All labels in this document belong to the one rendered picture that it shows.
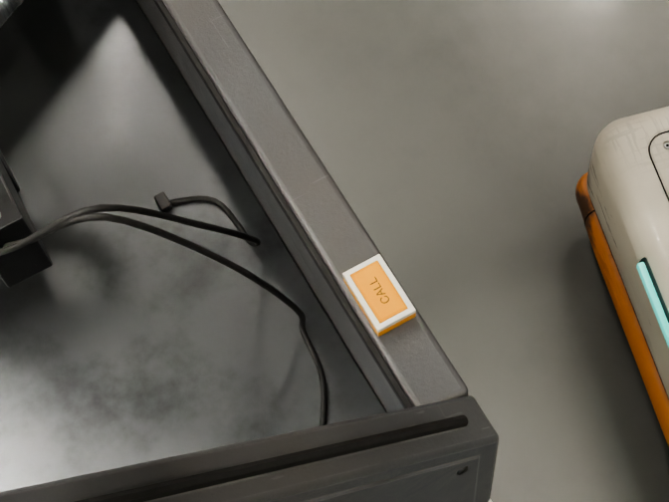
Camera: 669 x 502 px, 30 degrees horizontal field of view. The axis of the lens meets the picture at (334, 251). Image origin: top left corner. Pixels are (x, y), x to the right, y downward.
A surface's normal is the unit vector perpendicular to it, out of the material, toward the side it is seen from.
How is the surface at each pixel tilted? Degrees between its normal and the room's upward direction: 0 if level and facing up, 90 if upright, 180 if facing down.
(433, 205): 0
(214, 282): 0
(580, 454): 0
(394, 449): 43
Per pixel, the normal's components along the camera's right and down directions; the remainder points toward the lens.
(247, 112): -0.07, -0.44
